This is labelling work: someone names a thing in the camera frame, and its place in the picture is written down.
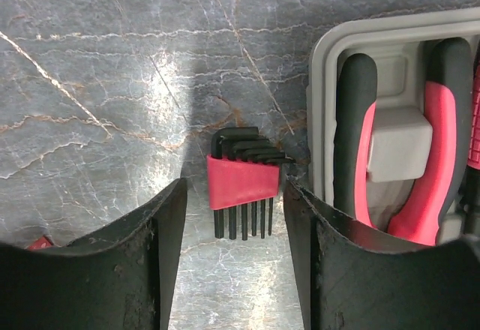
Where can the hex keys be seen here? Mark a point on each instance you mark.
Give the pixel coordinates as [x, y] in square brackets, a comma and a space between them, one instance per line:
[244, 173]

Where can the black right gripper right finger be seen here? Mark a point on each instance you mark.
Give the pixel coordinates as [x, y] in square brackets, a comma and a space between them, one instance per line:
[351, 276]

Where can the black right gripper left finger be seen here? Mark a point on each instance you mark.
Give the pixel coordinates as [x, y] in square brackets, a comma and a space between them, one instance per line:
[121, 276]

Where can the pink handled pliers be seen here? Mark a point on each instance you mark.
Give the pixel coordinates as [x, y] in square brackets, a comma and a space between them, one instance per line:
[448, 109]

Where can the pink tape measure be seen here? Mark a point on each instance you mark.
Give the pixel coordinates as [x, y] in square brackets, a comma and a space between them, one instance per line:
[41, 243]

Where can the grey plastic tool case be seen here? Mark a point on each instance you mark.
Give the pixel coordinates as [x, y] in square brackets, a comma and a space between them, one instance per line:
[400, 47]

